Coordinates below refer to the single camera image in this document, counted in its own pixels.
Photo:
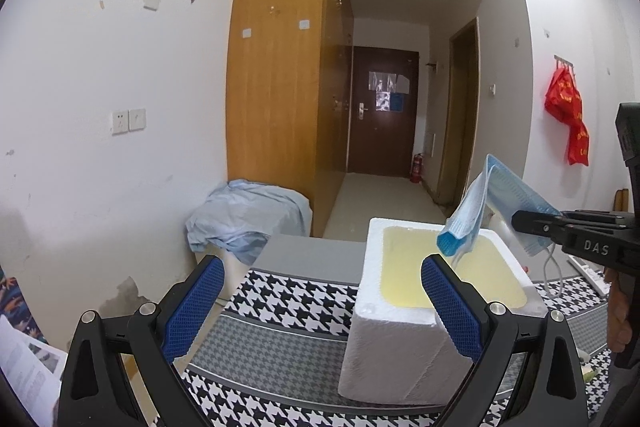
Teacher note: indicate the red fire extinguisher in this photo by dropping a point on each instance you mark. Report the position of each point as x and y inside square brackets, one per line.
[416, 169]

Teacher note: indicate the white wall socket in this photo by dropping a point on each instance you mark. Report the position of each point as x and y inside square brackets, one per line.
[119, 122]

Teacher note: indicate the metal wall hook rack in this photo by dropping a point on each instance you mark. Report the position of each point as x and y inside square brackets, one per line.
[565, 60]

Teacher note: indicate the white foam box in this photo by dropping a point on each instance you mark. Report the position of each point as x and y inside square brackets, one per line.
[390, 332]

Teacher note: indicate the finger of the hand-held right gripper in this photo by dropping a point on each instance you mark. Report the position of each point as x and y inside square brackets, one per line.
[537, 222]

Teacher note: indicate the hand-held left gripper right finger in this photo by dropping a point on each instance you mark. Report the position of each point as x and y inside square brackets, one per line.
[450, 307]

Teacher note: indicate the brown side door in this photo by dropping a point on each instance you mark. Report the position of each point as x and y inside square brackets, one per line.
[457, 122]

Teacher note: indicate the wooden wardrobe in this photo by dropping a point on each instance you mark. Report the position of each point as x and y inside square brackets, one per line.
[275, 107]

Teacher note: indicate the white paper sheet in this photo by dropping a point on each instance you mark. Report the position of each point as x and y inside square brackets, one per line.
[403, 84]

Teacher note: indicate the white wall junction box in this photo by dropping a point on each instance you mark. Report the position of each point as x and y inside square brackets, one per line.
[151, 0]

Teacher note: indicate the colourful printed cloth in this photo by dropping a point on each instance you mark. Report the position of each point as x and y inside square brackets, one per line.
[17, 302]

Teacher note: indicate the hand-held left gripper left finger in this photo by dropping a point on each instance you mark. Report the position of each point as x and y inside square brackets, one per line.
[195, 302]

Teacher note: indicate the blue face mask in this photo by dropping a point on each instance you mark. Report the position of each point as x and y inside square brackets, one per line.
[500, 189]

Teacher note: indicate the wooden chair back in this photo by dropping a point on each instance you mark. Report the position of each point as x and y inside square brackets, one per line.
[621, 201]

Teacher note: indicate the person's right hand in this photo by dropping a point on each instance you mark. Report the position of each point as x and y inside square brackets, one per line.
[619, 312]

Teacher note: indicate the red plastic bag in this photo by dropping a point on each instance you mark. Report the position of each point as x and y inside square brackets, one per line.
[565, 102]

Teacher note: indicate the printed paper sheets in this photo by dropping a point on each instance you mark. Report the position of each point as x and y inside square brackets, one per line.
[25, 357]

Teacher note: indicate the dark brown entrance door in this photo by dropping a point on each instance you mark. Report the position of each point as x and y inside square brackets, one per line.
[365, 142]

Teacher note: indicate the black-white printed paper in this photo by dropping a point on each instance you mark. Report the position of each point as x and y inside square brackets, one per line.
[382, 102]
[382, 80]

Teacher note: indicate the white wall switch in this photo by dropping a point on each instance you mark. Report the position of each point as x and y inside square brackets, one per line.
[137, 119]

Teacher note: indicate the light blue cloth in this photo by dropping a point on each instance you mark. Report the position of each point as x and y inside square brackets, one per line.
[240, 212]

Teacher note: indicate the blue paper sheet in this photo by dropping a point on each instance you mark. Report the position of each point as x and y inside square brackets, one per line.
[397, 103]

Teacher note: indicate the houndstooth tablecloth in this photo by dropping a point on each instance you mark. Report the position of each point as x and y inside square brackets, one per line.
[280, 307]

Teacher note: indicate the white power strip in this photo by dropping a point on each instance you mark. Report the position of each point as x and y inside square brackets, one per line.
[590, 274]

